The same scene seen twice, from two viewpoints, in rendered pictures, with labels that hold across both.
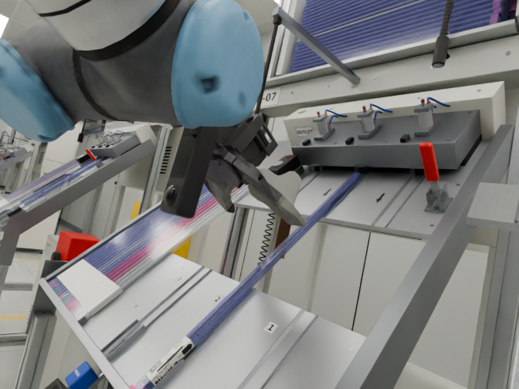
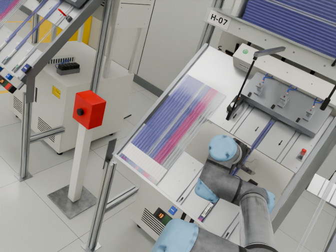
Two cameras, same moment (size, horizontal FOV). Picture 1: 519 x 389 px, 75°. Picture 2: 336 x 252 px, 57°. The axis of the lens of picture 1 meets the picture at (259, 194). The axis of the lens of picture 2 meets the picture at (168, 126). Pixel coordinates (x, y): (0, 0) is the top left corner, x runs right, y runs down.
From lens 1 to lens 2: 0.94 m
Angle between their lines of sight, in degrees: 39
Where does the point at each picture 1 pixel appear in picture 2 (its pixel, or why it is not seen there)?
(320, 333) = not seen: hidden behind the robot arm
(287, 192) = (253, 167)
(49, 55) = (223, 196)
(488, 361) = (298, 187)
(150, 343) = (194, 200)
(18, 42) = (213, 190)
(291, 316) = not seen: hidden behind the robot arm
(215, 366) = (222, 213)
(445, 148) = (312, 133)
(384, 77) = (299, 55)
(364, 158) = (277, 116)
